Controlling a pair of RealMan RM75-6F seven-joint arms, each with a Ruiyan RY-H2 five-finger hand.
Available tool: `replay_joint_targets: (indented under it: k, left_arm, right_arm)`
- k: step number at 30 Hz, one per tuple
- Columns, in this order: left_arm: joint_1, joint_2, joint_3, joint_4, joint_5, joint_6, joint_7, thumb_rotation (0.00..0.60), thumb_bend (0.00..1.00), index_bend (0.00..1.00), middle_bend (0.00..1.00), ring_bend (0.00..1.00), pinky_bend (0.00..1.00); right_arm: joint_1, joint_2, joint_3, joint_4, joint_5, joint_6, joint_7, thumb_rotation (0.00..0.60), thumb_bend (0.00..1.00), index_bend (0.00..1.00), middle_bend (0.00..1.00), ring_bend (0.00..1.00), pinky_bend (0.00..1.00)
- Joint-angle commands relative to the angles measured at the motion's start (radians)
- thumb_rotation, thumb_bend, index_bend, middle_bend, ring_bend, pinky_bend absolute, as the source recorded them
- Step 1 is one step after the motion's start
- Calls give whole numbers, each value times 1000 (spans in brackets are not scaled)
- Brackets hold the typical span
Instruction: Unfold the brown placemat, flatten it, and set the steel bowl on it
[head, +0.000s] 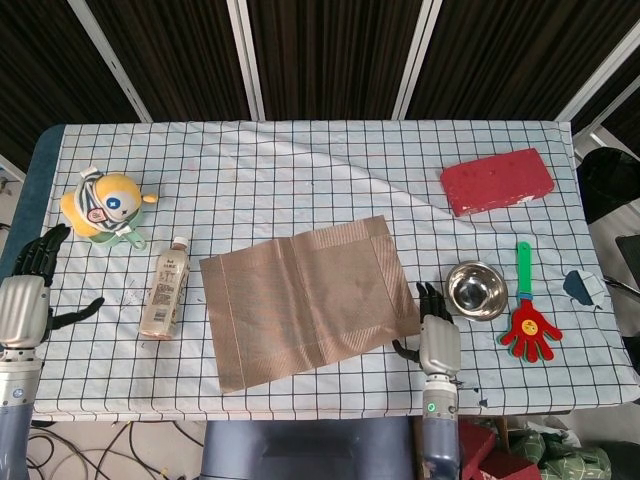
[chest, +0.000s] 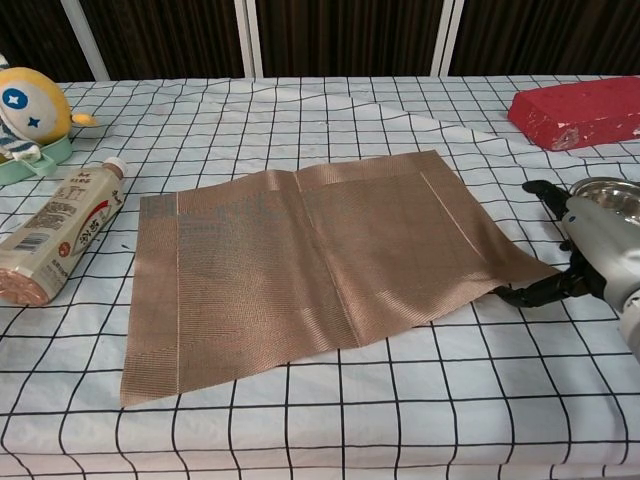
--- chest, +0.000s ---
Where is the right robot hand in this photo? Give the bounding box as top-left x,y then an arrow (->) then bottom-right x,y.
492,179 -> 640,314

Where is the brown woven placemat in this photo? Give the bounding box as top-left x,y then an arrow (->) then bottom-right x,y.
119,149 -> 564,409

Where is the stainless steel bowl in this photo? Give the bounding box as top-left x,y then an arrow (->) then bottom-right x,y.
569,177 -> 640,226

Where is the red brick with white chips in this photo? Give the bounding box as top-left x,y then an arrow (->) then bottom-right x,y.
507,75 -> 640,151

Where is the dark slatted partition panel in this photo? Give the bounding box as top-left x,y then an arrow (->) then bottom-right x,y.
255,0 -> 445,79
79,0 -> 246,81
0,0 -> 96,84
449,0 -> 640,77

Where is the white checkered tablecloth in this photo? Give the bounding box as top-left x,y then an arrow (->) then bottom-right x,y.
0,74 -> 640,480

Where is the milk tea bottle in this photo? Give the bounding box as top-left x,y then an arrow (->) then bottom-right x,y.
0,156 -> 129,306

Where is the green plastic container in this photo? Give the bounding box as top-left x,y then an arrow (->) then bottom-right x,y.
0,134 -> 74,186

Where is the yellow plush toy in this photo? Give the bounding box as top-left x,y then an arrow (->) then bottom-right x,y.
0,52 -> 101,164

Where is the white partition post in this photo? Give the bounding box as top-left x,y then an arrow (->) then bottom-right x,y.
233,0 -> 265,79
62,0 -> 110,81
428,0 -> 464,77

